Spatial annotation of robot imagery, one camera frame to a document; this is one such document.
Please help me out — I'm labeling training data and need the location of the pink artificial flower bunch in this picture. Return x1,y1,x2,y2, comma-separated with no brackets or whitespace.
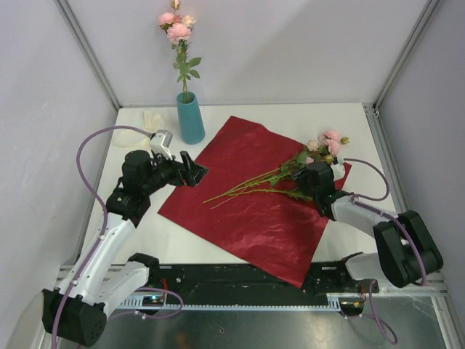
203,130,350,209

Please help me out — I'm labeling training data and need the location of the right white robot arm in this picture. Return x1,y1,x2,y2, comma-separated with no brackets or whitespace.
291,162,444,292

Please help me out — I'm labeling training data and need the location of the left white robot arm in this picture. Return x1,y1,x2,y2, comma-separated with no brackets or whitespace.
42,150,208,347

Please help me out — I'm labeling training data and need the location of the cream ribbon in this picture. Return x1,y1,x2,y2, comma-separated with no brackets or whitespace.
115,110,169,149

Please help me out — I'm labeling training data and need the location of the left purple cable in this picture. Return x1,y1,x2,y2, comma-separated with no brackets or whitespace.
50,125,153,346

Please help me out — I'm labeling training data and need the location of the teal conical vase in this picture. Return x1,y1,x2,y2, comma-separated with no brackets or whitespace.
177,92,206,145

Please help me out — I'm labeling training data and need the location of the dark red wrapping paper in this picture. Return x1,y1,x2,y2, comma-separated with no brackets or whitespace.
157,115,353,289

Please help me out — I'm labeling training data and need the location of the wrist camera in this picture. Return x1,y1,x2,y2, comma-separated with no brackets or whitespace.
330,157,346,182
149,129,173,161

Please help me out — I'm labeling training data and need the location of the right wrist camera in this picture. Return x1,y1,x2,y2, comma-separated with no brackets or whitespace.
330,157,346,182

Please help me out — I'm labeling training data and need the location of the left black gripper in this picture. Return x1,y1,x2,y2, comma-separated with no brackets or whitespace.
142,150,208,195

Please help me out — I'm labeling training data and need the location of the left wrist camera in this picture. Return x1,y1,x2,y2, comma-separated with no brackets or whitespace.
149,129,173,161

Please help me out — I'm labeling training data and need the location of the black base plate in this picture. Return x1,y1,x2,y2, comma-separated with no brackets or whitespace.
146,261,369,308

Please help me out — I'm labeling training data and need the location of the grey slotted cable duct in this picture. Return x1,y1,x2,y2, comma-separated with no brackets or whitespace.
116,292,366,312

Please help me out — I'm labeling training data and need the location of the cream single rose stem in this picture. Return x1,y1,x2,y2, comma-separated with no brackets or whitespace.
182,15,197,28

